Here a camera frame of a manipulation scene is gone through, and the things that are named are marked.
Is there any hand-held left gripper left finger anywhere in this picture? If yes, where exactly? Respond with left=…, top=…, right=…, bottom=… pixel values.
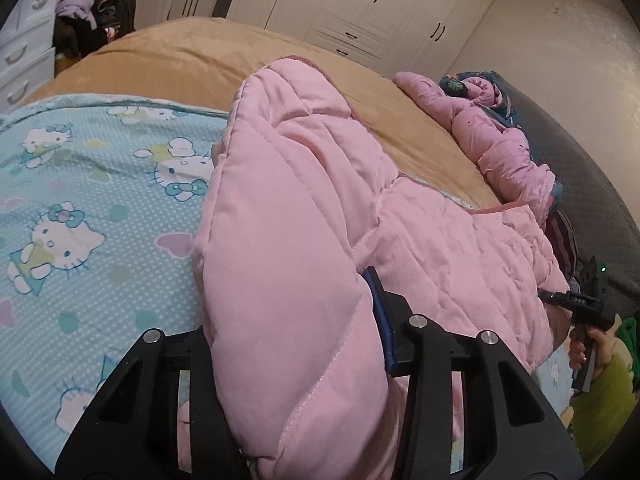
left=54, top=325, right=251, bottom=480

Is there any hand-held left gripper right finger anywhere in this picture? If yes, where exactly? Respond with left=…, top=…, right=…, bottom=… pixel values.
left=361, top=266, right=587, bottom=480

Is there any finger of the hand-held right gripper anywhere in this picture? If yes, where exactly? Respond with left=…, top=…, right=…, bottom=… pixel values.
left=539, top=289, right=576, bottom=308

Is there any pink quilted jacket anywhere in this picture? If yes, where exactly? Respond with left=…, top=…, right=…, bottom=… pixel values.
left=177, top=55, right=571, bottom=480

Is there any person's right forearm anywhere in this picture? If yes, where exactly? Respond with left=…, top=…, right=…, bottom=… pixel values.
left=570, top=310, right=640, bottom=471

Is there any dark clothes pile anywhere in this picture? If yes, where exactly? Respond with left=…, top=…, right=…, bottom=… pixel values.
left=54, top=15, right=108, bottom=59

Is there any person's right hand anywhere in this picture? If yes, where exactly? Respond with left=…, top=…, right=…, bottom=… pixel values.
left=567, top=327, right=617, bottom=378

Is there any dark striped cloth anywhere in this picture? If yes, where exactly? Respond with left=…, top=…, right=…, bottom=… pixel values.
left=545, top=210, right=581, bottom=281

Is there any grey padded headboard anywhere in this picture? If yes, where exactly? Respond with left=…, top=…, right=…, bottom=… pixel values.
left=510, top=87, right=640, bottom=321

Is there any pink floral comforter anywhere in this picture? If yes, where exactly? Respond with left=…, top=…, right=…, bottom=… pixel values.
left=392, top=70, right=563, bottom=231

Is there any blue cartoon cat blanket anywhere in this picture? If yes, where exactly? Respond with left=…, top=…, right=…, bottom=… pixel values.
left=0, top=92, right=576, bottom=480

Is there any tan bed cover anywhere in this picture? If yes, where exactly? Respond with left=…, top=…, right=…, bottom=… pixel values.
left=20, top=16, right=506, bottom=211

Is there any white wardrobe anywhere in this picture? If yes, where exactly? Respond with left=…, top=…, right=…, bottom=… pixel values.
left=165, top=0, right=508, bottom=78

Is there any dark travel bag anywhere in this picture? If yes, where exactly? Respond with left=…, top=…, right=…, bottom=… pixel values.
left=89, top=0, right=137, bottom=36

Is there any white drawer chest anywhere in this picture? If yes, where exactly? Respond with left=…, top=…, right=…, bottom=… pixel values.
left=0, top=0, right=57, bottom=111

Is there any purple garment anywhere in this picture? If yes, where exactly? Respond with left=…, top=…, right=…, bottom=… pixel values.
left=54, top=0, right=98, bottom=29

